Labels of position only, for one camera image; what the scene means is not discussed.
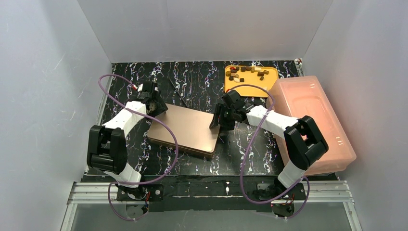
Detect aluminium frame rail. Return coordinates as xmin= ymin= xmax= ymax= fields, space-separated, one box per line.
xmin=60 ymin=180 xmax=362 ymax=231

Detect pink plastic storage box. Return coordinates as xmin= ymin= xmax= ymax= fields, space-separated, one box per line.
xmin=269 ymin=76 xmax=357 ymax=176

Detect metal tweezers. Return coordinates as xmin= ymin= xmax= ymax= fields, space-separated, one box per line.
xmin=167 ymin=76 xmax=192 ymax=109

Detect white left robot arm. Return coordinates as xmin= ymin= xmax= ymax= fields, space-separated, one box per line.
xmin=87 ymin=81 xmax=168 ymax=188

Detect brown chocolate box tray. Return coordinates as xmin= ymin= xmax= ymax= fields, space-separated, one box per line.
xmin=149 ymin=138 xmax=216 ymax=159

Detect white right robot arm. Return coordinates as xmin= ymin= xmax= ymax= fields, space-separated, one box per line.
xmin=209 ymin=90 xmax=329 ymax=197

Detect rose gold box lid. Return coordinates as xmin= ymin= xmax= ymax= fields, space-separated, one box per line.
xmin=156 ymin=104 xmax=219 ymax=157

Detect yellow tray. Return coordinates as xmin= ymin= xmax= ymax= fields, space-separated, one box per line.
xmin=222 ymin=65 xmax=278 ymax=98

